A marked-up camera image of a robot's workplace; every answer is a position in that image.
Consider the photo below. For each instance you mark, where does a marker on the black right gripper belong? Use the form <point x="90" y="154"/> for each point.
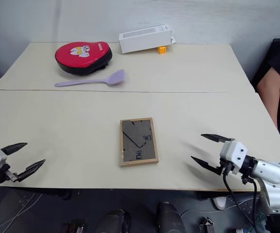
<point x="227" y="167"/>

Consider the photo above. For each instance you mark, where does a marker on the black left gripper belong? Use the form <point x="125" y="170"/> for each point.
<point x="4" y="174"/>

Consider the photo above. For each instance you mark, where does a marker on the purple silicone spatula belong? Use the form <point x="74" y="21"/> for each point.
<point x="115" y="77"/>

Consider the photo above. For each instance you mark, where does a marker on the small yellow cube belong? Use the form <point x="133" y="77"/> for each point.
<point x="162" y="50"/>

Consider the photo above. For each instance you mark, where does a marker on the person's bare forearm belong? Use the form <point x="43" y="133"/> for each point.
<point x="269" y="94"/>

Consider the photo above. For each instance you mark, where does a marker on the dark rounded shape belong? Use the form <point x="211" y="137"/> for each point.
<point x="114" y="222"/>
<point x="170" y="218"/>

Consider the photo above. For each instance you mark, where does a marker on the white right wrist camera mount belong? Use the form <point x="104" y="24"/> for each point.
<point x="233" y="151"/>

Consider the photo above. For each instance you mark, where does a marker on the white grey floor object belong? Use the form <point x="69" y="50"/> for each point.
<point x="220" y="203"/>

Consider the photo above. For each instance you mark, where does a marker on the red black boxing pad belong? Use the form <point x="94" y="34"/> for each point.
<point x="81" y="57"/>

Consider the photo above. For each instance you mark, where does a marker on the white cardboard box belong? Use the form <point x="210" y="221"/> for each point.
<point x="144" y="40"/>

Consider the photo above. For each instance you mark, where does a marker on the wooden picture frame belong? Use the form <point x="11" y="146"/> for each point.
<point x="138" y="142"/>

